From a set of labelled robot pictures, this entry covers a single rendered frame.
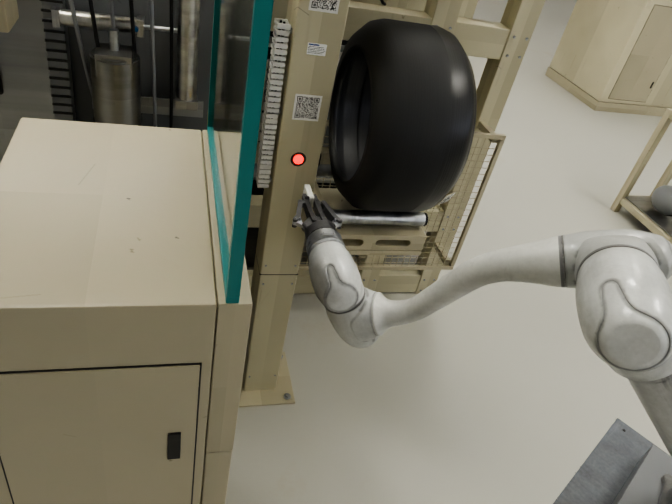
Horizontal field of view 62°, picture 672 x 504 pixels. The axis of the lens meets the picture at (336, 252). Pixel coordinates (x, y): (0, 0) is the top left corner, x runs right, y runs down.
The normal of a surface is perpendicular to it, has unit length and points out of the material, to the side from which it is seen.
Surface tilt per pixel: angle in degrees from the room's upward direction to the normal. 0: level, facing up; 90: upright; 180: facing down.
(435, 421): 0
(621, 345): 81
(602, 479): 0
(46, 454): 90
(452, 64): 32
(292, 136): 90
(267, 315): 90
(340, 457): 0
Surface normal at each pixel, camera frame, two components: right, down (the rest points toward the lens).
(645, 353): -0.37, 0.36
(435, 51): 0.26, -0.45
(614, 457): 0.18, -0.79
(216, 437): 0.22, 0.62
